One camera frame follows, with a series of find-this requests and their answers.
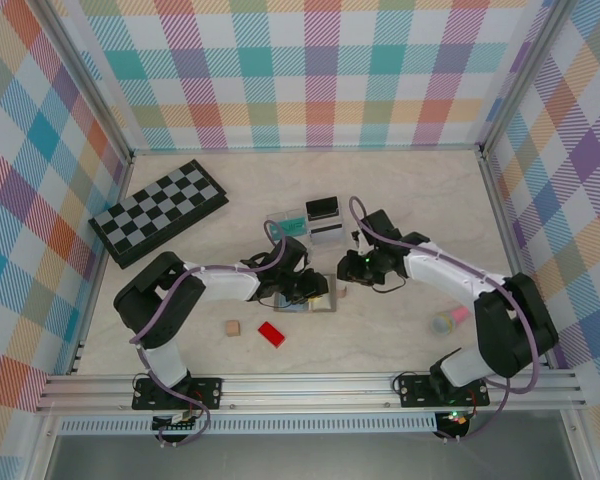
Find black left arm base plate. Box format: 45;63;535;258
131;376;225;412

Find teal VIP card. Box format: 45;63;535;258
278;218;310;237

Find silver card with black stripe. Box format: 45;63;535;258
309;220;344;240

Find aluminium mounting rail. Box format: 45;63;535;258
33;368;590;415

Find pastel toy with pink handle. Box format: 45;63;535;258
431;305;470;337

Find black and grey chessboard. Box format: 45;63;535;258
88;158;230;270

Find aluminium frame side rail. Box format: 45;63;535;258
67;154;135;377
478;149;554;371

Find red plastic block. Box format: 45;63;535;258
257;321;288;349

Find aluminium frame post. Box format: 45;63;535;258
478;0;577;154
29;0;134;164

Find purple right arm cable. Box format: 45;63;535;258
348;195;541;444

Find white slotted cable duct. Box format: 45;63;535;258
57;417;440;437

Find aluminium frame crossbar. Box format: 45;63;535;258
129;143;484;157

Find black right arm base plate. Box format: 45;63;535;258
396;373;492;409

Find grey card holder wallet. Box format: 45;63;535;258
273;272;351;315

